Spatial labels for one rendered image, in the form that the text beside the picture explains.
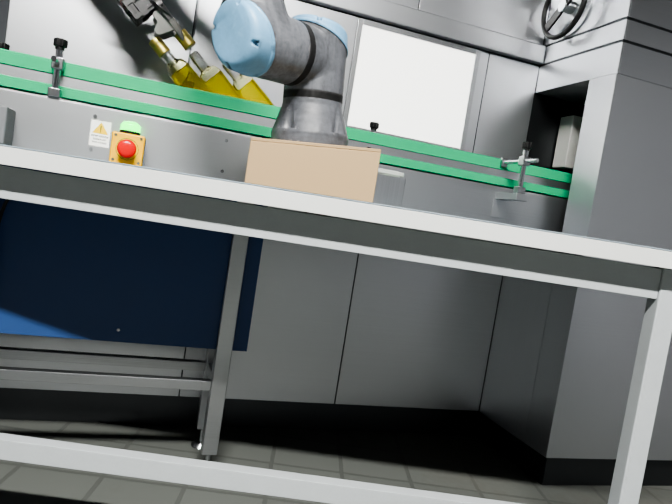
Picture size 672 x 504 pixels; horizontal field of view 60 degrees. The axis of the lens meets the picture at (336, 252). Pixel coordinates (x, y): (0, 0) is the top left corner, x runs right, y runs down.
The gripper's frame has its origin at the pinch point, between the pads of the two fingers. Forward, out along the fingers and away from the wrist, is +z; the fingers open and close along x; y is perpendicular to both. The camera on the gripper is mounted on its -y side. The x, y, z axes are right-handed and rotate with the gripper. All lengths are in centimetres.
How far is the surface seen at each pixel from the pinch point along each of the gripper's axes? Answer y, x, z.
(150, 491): 79, 23, 80
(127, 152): 30.3, 25.5, 16.2
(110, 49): 15.3, -14.8, -10.4
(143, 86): 17.4, 13.8, 6.0
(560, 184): -67, 3, 103
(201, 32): -7.3, -11.9, 0.5
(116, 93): 23.2, 13.5, 3.6
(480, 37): -80, -13, 52
